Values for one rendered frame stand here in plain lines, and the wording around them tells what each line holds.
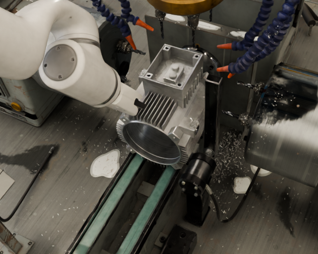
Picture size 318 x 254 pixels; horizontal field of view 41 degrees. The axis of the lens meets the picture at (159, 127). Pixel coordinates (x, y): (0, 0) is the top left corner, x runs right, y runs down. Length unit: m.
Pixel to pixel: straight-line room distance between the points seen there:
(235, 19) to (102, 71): 0.53
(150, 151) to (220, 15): 0.41
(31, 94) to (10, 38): 0.72
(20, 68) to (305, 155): 0.58
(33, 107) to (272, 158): 0.73
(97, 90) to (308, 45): 0.99
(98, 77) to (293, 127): 0.41
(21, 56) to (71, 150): 0.73
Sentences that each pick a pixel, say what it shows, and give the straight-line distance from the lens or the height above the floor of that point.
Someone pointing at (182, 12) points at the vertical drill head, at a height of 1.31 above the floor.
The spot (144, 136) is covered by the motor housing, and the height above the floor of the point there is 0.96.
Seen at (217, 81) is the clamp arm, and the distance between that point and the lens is 0.80.
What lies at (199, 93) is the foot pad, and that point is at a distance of 1.01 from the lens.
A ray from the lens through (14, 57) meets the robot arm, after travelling 0.59.
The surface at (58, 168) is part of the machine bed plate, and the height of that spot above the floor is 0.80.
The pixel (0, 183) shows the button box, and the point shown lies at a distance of 0.98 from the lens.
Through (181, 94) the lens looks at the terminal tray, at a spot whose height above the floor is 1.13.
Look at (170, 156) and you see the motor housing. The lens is 1.06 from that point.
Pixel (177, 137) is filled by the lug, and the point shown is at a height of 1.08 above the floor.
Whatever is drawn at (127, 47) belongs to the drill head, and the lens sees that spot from 1.15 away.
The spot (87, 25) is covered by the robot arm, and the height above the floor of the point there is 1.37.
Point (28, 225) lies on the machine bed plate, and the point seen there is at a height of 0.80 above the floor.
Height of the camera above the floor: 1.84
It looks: 53 degrees down
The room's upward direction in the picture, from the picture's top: 7 degrees counter-clockwise
